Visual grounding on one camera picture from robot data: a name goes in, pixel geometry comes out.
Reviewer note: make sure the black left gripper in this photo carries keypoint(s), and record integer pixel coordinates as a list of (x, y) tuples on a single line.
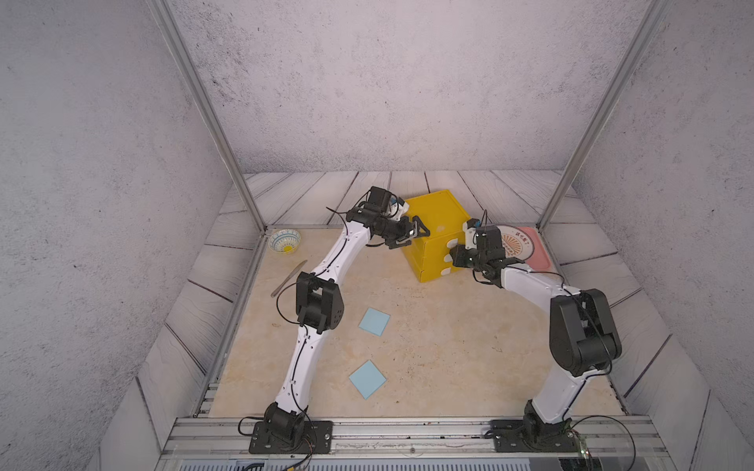
[(403, 235)]

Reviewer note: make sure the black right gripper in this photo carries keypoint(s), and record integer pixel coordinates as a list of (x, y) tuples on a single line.
[(458, 250)]

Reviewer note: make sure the blue sticky note pad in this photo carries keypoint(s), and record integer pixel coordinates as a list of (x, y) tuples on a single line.
[(367, 379), (374, 322)]

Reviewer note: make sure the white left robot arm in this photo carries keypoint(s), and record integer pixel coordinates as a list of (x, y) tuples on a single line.
[(320, 307)]

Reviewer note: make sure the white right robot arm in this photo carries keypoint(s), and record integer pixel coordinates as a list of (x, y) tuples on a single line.
[(583, 337)]

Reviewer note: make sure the yellow plastic drawer cabinet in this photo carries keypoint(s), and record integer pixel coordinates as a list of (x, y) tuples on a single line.
[(443, 216)]

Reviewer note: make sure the white orange patterned plate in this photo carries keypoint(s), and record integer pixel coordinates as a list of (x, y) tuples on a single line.
[(516, 242)]

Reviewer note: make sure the pink plastic tray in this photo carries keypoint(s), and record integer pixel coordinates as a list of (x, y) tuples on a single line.
[(540, 260)]

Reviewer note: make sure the blue patterned small bowl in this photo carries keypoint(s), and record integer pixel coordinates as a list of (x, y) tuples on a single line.
[(285, 240)]

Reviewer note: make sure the thin wooden stick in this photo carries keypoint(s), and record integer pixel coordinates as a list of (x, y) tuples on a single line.
[(289, 277)]

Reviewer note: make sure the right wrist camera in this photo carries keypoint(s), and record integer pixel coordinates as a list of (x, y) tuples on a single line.
[(483, 242)]

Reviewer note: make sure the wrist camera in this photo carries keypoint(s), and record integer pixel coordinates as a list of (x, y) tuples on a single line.
[(483, 242), (386, 204)]

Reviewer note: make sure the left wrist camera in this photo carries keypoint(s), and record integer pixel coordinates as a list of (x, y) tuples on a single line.
[(386, 204)]

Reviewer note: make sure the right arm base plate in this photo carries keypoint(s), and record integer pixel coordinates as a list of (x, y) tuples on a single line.
[(530, 436)]

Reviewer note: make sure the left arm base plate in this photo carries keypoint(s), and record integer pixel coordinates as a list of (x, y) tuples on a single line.
[(303, 438)]

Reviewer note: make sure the right aluminium frame post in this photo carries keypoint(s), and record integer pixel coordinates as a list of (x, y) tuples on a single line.
[(631, 59)]

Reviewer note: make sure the aluminium frame post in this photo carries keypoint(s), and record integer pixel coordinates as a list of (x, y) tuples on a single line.
[(631, 59), (166, 22)]

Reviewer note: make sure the front aluminium rail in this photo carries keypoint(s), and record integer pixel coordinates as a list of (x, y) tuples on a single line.
[(464, 443)]

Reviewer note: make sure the left aluminium frame post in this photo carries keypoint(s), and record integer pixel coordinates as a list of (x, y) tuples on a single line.
[(166, 22)]

